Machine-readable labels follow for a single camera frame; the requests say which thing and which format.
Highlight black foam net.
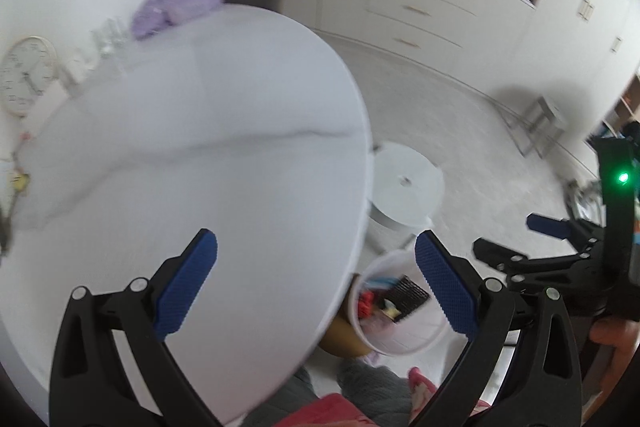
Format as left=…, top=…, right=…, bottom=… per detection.
left=384, top=275, right=431, bottom=323

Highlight red paper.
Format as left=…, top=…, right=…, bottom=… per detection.
left=357, top=291, right=376, bottom=321

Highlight pink white trash bin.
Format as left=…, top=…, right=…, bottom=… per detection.
left=347, top=251, right=447, bottom=357

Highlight person's right hand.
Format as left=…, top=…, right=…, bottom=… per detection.
left=589, top=317, right=639, bottom=358

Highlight grey metal stool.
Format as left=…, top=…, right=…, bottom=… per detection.
left=502, top=95, right=567, bottom=158

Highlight white plastic stool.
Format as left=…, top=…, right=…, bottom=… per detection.
left=370, top=141, right=446, bottom=249

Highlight brown round stool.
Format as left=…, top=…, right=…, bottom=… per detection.
left=318, top=274, right=372, bottom=359

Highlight keys with yellow tag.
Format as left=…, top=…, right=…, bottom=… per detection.
left=10, top=155, right=30, bottom=194

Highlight clear glass cup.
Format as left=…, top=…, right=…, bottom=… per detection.
left=91, top=17, right=130, bottom=58

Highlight purple backpack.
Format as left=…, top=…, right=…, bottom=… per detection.
left=130, top=0, right=224, bottom=40

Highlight round wall clock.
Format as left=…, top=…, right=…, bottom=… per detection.
left=1, top=36, right=60, bottom=118

